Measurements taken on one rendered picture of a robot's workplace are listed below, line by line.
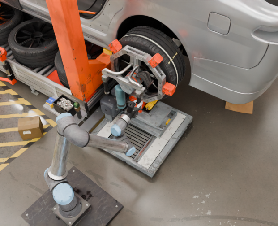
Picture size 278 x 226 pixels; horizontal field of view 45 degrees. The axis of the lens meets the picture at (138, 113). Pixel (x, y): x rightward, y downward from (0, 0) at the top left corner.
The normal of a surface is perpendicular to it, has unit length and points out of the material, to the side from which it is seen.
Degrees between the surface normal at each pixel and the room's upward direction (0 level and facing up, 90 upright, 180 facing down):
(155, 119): 0
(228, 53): 90
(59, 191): 4
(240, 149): 0
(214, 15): 90
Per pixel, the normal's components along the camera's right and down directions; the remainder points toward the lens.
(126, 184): -0.03, -0.63
